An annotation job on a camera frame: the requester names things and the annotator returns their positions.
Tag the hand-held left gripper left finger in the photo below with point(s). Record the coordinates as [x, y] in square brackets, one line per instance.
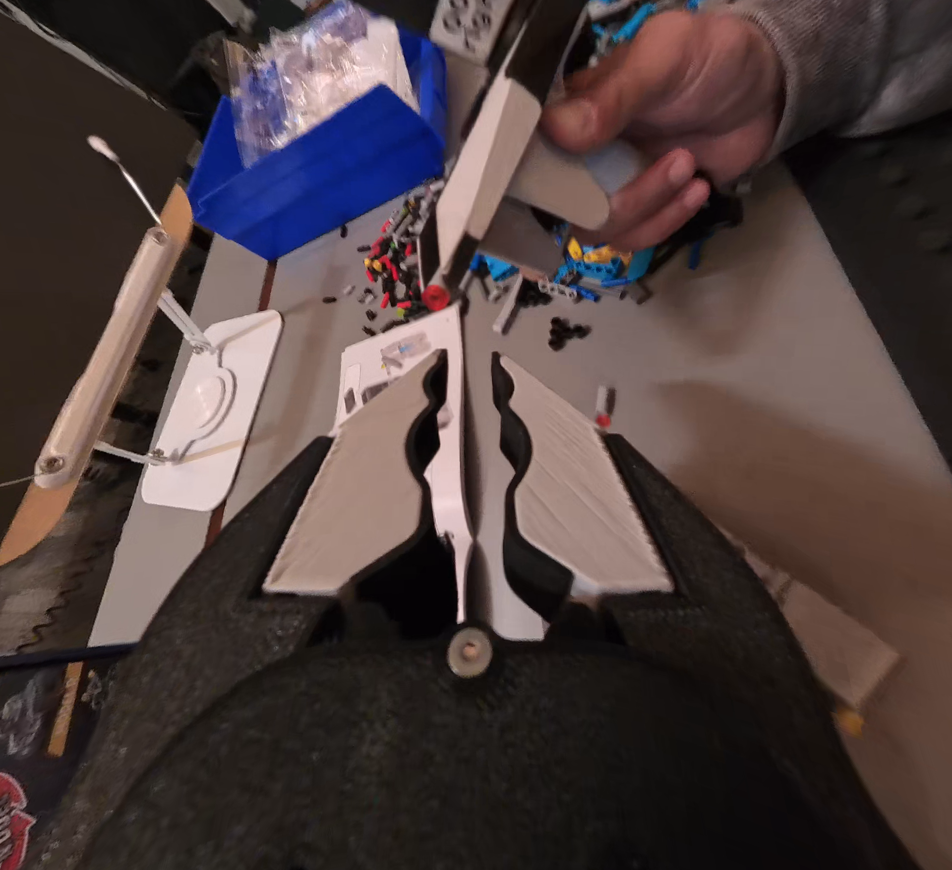
[356, 506]

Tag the white desk stand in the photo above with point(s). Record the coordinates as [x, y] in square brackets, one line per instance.
[208, 401]

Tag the building instruction booklet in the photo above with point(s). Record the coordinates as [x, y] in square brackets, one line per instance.
[453, 455]

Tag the clear plastic bags bundle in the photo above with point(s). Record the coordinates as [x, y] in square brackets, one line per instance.
[311, 75]

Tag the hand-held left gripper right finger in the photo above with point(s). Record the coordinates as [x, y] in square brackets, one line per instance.
[587, 506]

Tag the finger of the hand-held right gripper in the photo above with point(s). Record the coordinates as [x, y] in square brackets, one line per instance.
[490, 156]
[519, 242]

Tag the grey desk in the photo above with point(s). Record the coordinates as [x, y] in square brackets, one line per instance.
[669, 335]

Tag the person's right hand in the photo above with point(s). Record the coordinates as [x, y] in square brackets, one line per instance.
[690, 90]

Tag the cluster of black bushings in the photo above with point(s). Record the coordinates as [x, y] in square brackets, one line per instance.
[568, 332]

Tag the pile of blue yellow pieces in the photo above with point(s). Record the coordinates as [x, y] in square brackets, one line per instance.
[593, 264]

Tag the dark flat panel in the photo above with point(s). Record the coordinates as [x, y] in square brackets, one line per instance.
[59, 216]

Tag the black dimpled chair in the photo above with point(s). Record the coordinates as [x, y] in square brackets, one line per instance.
[892, 253]

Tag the blue plastic bin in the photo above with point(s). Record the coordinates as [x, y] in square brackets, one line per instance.
[319, 172]

